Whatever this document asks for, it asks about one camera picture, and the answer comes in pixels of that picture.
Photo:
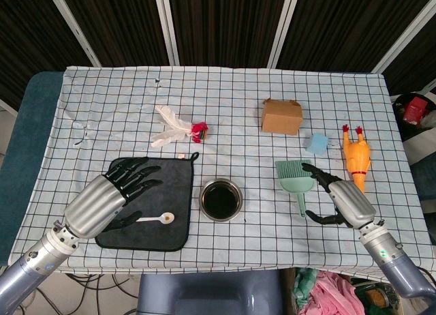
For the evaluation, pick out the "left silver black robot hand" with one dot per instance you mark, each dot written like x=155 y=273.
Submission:
x=92 y=206

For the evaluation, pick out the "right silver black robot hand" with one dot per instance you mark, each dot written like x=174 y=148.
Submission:
x=354 y=202

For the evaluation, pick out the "white plastic spoon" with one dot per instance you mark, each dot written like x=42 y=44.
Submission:
x=167 y=217

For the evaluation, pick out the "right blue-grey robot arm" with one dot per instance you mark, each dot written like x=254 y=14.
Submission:
x=395 y=264

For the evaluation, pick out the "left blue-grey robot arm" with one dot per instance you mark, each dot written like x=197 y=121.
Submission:
x=30 y=264

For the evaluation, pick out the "mint green hand brush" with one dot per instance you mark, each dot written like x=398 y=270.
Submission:
x=293 y=185

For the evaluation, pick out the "dark grey microfibre mat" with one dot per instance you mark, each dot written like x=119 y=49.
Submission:
x=170 y=178

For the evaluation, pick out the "stainless steel bowl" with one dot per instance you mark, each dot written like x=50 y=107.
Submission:
x=220 y=200

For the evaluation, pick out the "orange red toy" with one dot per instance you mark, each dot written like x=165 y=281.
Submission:
x=356 y=158

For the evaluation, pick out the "light blue foam cube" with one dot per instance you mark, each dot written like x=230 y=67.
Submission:
x=316 y=144

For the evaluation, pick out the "black bin bag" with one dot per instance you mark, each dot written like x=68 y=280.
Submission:
x=425 y=141

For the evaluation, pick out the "pink cloth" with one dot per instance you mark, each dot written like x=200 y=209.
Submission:
x=330 y=294

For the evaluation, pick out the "teal table padding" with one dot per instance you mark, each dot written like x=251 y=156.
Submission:
x=30 y=131

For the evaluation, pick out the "green cloth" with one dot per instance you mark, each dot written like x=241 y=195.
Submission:
x=303 y=287

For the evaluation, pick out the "cardboard storage box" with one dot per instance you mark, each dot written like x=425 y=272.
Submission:
x=289 y=287

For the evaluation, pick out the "red carton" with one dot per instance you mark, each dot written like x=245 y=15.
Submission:
x=415 y=110

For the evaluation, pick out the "brown cardboard box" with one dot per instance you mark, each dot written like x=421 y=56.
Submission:
x=281 y=119

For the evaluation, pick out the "white feather shuttlecock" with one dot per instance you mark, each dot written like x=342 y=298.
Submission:
x=172 y=124

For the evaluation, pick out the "blue-grey robot torso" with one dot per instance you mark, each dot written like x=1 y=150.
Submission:
x=204 y=294

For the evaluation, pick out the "white black-checked tablecloth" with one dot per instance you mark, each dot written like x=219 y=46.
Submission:
x=231 y=124

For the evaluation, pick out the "white partition frame post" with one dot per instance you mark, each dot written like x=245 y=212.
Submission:
x=282 y=28
x=73 y=28
x=167 y=25
x=405 y=35

